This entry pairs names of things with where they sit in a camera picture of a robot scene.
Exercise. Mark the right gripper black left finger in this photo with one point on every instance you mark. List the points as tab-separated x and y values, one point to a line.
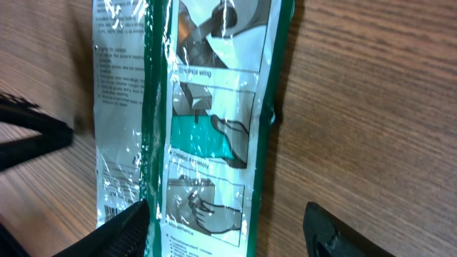
123	236

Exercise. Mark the green snack packet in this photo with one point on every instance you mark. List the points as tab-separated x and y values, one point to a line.
183	102

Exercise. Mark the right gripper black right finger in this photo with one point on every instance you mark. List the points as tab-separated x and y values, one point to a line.
328	236

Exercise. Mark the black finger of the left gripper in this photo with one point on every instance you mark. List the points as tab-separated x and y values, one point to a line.
16	152
18	111

